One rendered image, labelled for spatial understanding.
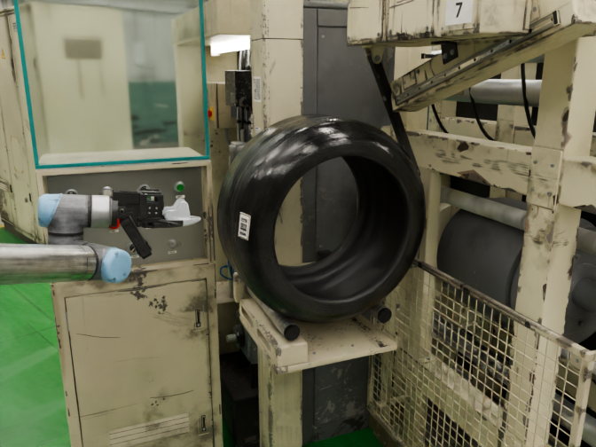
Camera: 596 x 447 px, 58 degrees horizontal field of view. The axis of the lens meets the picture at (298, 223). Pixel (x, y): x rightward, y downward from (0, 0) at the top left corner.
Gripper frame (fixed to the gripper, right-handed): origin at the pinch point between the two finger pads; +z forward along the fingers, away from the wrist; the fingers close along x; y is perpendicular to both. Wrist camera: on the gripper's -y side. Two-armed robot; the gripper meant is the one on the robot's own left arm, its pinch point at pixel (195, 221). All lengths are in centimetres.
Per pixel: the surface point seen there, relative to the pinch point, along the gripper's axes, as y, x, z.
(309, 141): 22.9, -9.9, 24.3
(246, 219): 3.3, -10.3, 9.9
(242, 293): -29.4, 24.2, 22.1
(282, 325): -26.1, -7.4, 23.5
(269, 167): 15.9, -8.7, 14.9
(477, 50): 49, -18, 62
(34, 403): -127, 133, -44
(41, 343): -127, 198, -43
